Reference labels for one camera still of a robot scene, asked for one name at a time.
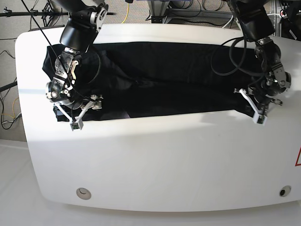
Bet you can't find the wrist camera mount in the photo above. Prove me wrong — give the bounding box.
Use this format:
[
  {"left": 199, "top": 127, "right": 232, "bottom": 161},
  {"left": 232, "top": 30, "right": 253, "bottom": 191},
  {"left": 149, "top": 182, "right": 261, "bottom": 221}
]
[
  {"left": 234, "top": 88, "right": 272, "bottom": 125},
  {"left": 53, "top": 101, "right": 94, "bottom": 130}
]

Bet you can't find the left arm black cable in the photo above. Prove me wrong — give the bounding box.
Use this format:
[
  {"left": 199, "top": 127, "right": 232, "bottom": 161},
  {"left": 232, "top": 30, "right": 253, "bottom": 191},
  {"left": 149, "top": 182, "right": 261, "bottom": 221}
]
[{"left": 210, "top": 35, "right": 266, "bottom": 78}]

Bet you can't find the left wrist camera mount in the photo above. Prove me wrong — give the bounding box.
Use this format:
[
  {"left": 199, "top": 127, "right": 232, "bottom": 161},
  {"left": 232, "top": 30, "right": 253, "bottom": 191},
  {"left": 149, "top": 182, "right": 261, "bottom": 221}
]
[{"left": 234, "top": 88, "right": 272, "bottom": 125}]

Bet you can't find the black tripod stand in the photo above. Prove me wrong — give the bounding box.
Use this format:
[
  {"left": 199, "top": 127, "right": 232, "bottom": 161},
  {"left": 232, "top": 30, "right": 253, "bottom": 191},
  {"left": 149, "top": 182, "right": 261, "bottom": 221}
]
[{"left": 0, "top": 0, "right": 69, "bottom": 30}]

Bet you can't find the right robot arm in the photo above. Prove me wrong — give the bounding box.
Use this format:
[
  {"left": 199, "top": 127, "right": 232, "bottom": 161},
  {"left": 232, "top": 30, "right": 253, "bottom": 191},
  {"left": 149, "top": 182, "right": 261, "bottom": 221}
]
[{"left": 46, "top": 0, "right": 109, "bottom": 106}]

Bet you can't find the black T-shirt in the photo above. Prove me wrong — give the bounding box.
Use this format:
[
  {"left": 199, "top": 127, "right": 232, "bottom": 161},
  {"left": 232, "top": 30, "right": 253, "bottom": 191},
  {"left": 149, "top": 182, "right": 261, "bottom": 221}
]
[{"left": 41, "top": 41, "right": 266, "bottom": 122}]

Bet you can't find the grey table leg base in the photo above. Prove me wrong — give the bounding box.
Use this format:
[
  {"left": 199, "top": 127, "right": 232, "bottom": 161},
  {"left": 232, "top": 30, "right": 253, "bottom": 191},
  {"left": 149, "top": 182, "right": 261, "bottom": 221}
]
[{"left": 147, "top": 0, "right": 171, "bottom": 24}]

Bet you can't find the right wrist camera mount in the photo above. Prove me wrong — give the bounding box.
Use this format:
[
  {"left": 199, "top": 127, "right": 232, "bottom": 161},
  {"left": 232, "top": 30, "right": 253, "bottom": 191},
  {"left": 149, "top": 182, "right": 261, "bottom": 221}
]
[{"left": 53, "top": 101, "right": 94, "bottom": 130}]

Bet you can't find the silver table grommet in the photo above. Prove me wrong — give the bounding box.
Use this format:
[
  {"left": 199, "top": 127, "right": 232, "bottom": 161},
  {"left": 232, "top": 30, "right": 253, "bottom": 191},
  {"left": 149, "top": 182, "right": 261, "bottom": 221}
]
[{"left": 76, "top": 188, "right": 92, "bottom": 200}]

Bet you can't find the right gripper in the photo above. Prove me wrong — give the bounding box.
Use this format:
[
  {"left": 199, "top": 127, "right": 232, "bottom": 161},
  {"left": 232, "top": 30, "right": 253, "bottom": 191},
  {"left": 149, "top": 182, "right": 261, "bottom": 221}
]
[{"left": 46, "top": 80, "right": 102, "bottom": 110}]

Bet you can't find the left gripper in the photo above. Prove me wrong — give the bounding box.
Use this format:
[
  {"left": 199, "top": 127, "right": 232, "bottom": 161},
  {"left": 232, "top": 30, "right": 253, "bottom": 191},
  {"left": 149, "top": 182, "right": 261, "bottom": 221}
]
[{"left": 247, "top": 74, "right": 287, "bottom": 108}]

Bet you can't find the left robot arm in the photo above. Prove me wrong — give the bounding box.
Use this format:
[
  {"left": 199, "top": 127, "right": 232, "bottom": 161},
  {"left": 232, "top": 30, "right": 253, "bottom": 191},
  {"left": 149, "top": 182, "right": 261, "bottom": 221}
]
[{"left": 227, "top": 0, "right": 291, "bottom": 109}]

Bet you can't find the yellow cable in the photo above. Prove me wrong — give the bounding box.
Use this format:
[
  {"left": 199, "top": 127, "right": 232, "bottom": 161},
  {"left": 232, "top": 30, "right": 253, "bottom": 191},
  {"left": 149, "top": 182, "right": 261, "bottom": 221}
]
[{"left": 121, "top": 0, "right": 131, "bottom": 24}]

